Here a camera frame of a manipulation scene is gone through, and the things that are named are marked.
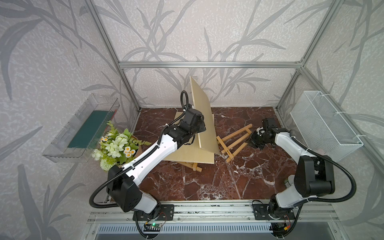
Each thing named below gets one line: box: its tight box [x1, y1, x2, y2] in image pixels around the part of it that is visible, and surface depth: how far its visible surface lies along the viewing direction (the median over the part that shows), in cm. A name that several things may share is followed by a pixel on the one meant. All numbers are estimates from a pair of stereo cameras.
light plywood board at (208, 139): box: [189, 76, 221, 155], surface depth 101 cm
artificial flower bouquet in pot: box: [91, 120, 152, 172], surface depth 65 cm
